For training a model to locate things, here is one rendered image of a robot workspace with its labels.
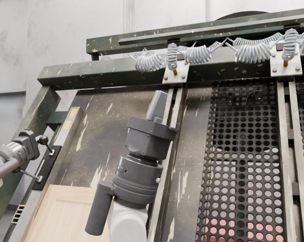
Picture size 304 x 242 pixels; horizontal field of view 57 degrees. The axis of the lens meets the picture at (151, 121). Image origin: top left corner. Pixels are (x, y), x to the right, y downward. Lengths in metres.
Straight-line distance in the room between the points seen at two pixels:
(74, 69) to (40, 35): 4.09
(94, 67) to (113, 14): 3.34
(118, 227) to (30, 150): 0.68
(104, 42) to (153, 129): 1.48
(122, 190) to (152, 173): 0.06
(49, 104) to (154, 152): 1.11
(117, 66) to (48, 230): 0.75
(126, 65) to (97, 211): 0.89
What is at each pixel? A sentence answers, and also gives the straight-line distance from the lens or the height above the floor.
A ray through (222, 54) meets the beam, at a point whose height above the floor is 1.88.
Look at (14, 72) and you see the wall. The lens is 6.48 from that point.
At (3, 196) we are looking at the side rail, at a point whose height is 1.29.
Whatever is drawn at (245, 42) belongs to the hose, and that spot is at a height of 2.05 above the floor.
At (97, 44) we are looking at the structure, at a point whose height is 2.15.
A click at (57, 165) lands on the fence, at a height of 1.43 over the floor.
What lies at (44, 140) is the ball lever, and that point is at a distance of 1.15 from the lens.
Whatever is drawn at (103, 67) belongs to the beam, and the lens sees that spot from 1.39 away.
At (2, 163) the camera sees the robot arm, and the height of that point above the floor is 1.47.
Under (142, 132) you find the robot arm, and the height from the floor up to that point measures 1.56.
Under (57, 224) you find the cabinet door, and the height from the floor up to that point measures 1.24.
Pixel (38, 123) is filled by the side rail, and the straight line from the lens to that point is 1.50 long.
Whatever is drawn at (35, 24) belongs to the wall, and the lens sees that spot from 5.71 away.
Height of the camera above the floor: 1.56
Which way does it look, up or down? 2 degrees up
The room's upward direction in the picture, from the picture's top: straight up
